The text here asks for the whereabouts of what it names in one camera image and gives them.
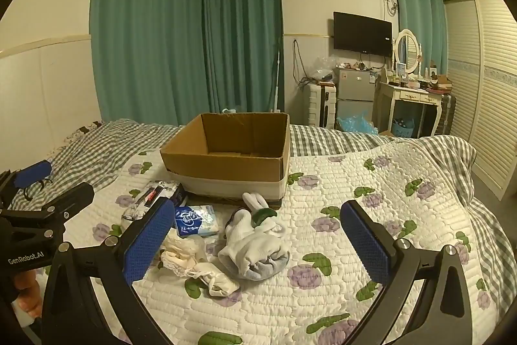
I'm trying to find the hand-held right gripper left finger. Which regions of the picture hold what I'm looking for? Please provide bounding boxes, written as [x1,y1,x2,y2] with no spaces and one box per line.
[40,198,176,345]

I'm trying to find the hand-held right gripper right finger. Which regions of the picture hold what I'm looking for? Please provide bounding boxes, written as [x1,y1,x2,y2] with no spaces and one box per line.
[339,199,474,345]

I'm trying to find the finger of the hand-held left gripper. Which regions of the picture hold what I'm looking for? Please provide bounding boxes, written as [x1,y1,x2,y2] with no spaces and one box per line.
[0,182,96,240]
[0,160,53,208]

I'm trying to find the cream lace cloth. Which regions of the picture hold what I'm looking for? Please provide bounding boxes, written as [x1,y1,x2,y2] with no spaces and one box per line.
[159,236,207,278]

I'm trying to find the black and white patterned packet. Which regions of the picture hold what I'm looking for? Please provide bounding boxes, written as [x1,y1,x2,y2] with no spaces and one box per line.
[121,180,189,232]

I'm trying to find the blue tissue pack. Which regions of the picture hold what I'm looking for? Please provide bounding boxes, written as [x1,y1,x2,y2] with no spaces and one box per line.
[174,205,219,239]

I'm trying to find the white sock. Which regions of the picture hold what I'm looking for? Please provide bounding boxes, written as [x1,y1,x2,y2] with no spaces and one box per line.
[186,262,242,298]

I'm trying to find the dark green soft item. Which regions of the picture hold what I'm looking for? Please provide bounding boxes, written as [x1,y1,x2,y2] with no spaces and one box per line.
[252,209,279,227]

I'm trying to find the white cloth bundle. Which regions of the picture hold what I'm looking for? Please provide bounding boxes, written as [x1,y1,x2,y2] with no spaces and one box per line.
[218,208,290,282]

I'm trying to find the cardboard box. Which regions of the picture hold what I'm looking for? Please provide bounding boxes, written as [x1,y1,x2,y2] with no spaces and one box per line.
[159,112,291,209]

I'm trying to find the person's left hand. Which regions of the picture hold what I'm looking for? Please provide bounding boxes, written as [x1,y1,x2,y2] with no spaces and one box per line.
[14,272,43,319]

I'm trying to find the white floral quilt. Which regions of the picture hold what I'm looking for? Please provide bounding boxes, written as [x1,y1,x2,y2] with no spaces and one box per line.
[60,145,505,345]

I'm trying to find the blue plastic bag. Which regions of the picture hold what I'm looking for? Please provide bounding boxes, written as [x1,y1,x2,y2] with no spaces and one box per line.
[335,112,379,136]

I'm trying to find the blue basket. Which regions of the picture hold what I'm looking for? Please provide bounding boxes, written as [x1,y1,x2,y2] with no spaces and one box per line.
[391,117,416,139]

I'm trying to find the white suitcase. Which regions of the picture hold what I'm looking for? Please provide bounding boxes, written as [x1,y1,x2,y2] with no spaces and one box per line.
[309,82,338,128]

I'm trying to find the dark suitcase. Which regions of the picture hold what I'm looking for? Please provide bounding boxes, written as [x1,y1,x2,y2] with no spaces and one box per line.
[435,93,457,136]

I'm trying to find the small silver fridge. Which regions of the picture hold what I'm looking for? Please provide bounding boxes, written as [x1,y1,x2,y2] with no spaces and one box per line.
[335,66,381,130]

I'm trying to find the white dressing table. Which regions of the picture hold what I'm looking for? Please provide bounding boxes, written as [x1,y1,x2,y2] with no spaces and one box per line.
[374,79,446,138]

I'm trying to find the clear plastic bag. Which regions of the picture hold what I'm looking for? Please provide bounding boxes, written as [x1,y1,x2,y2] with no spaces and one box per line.
[312,56,338,83]

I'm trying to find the white pole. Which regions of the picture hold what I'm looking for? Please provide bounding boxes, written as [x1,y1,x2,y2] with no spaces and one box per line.
[275,39,282,113]

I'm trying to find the wide teal curtain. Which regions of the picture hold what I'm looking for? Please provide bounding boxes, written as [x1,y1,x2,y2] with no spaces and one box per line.
[91,0,211,126]

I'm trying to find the white oval mirror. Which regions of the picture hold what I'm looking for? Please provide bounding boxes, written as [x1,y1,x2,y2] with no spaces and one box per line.
[394,28,421,76]

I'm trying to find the white louvred wardrobe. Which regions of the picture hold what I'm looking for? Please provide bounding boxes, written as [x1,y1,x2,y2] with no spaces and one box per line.
[442,0,517,201]

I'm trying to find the teal corner curtain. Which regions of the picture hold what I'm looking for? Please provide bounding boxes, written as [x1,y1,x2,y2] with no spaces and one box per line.
[199,0,284,114]

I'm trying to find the narrow teal curtain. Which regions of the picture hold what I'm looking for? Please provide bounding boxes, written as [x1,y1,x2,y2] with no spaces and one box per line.
[391,0,450,76]

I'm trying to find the black wall cables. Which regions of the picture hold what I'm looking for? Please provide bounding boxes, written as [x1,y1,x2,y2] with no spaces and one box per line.
[292,38,321,89]

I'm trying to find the black wall television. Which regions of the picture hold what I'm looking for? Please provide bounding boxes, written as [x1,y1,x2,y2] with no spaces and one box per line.
[333,11,394,57]

